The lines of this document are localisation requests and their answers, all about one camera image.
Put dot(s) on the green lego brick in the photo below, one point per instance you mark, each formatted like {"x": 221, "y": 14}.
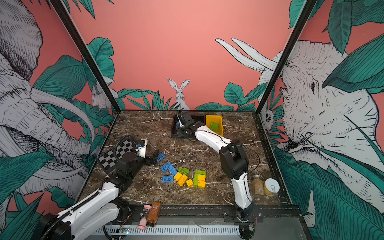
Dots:
{"x": 212, "y": 123}
{"x": 196, "y": 180}
{"x": 200, "y": 172}
{"x": 184, "y": 171}
{"x": 215, "y": 128}

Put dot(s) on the blue lego brick diagonal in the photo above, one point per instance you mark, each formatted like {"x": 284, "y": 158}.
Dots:
{"x": 172, "y": 170}

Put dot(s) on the blue lego brick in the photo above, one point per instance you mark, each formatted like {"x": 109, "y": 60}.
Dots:
{"x": 160, "y": 157}
{"x": 167, "y": 179}

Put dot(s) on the brown bottle on rail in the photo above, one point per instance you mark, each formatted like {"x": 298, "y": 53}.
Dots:
{"x": 154, "y": 214}

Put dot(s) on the black bin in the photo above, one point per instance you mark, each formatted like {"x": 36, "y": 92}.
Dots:
{"x": 199, "y": 118}
{"x": 176, "y": 131}

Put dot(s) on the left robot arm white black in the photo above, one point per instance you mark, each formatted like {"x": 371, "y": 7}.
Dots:
{"x": 99, "y": 208}

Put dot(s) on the glass spice jar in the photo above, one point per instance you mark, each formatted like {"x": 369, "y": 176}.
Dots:
{"x": 258, "y": 185}

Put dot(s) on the checkerboard calibration board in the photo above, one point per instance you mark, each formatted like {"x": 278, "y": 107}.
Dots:
{"x": 109, "y": 160}

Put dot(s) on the yellow lego brick small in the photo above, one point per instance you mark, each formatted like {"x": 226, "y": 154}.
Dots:
{"x": 178, "y": 176}
{"x": 190, "y": 183}

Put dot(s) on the yellow storage bin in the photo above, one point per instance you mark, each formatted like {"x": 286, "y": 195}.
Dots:
{"x": 217, "y": 119}

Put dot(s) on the blue lego brick front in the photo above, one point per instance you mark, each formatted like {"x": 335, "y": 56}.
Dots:
{"x": 167, "y": 179}

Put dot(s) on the yellow lego brick small front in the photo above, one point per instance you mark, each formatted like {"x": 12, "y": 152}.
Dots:
{"x": 190, "y": 183}

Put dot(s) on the blue lego brick angled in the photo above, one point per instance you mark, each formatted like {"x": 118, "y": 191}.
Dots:
{"x": 165, "y": 167}

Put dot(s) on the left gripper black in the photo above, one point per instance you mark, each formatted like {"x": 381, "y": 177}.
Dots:
{"x": 149, "y": 162}

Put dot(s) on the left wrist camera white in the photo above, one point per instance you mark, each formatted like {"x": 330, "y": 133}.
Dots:
{"x": 141, "y": 148}

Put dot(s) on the yellow lego brick long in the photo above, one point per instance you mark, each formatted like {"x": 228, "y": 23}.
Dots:
{"x": 182, "y": 180}

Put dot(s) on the white vent strip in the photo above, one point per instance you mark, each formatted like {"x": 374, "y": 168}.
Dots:
{"x": 163, "y": 230}

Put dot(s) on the black front rail frame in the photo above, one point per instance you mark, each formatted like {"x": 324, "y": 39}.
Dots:
{"x": 258, "y": 222}

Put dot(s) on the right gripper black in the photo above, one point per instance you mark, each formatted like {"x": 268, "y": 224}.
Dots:
{"x": 183, "y": 134}

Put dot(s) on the pink bottle on rail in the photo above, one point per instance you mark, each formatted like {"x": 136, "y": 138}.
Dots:
{"x": 144, "y": 215}

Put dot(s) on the white lid yellow can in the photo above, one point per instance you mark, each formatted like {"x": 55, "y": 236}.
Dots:
{"x": 271, "y": 187}

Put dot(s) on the yellow lego brick small left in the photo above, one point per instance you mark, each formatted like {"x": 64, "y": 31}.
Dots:
{"x": 178, "y": 176}

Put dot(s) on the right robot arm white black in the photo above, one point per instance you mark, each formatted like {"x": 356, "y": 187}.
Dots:
{"x": 234, "y": 160}

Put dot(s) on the green lego brick flat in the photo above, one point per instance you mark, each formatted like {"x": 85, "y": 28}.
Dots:
{"x": 200, "y": 172}

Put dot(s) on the green lego brick standing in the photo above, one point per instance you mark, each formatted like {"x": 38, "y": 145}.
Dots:
{"x": 196, "y": 180}

